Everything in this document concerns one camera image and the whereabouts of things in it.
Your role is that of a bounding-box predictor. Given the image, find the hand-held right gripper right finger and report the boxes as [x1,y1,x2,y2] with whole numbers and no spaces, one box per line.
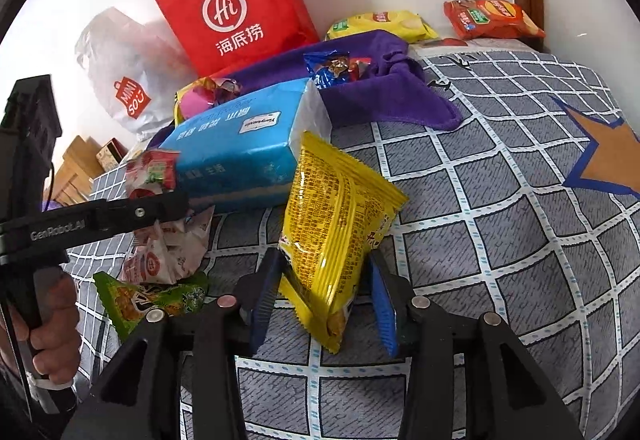
[367,250,583,440]

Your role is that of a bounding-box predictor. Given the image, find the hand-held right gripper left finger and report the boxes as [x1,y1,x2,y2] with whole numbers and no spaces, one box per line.
[62,247,287,440]

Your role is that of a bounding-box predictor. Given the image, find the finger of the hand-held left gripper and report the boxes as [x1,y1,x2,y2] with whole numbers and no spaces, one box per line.
[99,192,191,235]

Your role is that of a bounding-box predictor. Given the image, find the white pink snack packet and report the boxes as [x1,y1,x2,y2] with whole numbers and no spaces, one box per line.
[160,205,216,278]
[120,232,173,286]

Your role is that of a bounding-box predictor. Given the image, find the green snack packet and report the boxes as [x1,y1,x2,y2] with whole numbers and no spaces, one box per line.
[93,270,210,341]

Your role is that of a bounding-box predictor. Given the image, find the yellow pink crinkled snack packet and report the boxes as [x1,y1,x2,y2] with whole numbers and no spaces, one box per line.
[174,76,241,126]

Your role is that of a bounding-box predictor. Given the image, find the purple cloth bag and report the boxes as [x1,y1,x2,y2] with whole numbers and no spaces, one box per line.
[150,31,461,151]

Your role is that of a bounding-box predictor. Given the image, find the blue snack packet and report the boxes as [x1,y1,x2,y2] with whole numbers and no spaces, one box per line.
[304,51,351,91]

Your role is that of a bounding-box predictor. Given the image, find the person's left hand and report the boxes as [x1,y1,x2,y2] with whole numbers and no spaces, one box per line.
[0,270,83,381]

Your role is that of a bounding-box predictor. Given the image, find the wooden headboard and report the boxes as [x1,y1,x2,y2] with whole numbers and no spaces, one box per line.
[50,135,101,208]

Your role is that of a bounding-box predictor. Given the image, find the small patterned box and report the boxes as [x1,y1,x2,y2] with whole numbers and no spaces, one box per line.
[95,140,128,173]

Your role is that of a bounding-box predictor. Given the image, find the blue tissue pack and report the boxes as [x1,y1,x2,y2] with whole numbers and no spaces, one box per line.
[162,77,333,213]

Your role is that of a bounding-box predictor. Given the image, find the white plastic bag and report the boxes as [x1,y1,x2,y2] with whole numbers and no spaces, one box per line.
[75,7,201,141]

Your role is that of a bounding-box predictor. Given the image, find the grey checked blanket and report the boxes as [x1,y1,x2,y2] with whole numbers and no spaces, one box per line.
[65,51,640,440]

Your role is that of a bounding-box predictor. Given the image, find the yellow chip bag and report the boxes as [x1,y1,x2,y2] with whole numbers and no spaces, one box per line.
[326,10,441,45]

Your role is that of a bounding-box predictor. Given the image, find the orange chip bag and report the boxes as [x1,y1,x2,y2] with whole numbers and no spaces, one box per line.
[443,0,547,41]

